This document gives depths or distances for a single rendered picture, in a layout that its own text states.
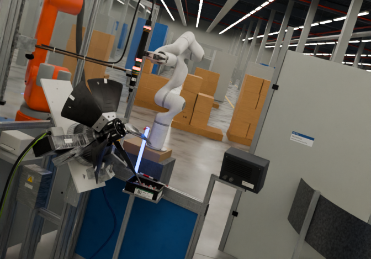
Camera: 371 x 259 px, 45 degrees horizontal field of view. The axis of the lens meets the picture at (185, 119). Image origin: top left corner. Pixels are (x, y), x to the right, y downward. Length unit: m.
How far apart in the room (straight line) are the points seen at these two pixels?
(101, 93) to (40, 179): 0.61
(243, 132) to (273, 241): 6.63
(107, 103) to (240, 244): 2.27
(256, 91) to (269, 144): 6.53
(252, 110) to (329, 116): 6.71
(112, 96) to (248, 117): 8.17
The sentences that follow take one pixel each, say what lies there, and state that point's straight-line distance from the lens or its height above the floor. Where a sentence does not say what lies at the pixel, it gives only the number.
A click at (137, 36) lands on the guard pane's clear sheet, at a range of 3.97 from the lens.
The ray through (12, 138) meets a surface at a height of 0.95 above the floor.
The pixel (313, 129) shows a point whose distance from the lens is 4.13.
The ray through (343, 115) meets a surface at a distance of 4.10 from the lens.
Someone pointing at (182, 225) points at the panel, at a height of 0.66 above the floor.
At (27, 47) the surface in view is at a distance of 2.65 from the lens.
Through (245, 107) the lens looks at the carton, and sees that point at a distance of 10.70.
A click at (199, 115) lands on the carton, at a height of 0.42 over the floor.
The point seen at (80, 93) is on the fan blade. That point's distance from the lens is 2.48.
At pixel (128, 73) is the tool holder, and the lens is 2.65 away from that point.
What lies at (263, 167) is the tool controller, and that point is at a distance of 2.69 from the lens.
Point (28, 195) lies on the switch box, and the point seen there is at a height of 0.69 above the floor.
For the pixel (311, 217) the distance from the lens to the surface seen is 3.84.
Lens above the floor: 1.75
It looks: 9 degrees down
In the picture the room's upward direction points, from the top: 16 degrees clockwise
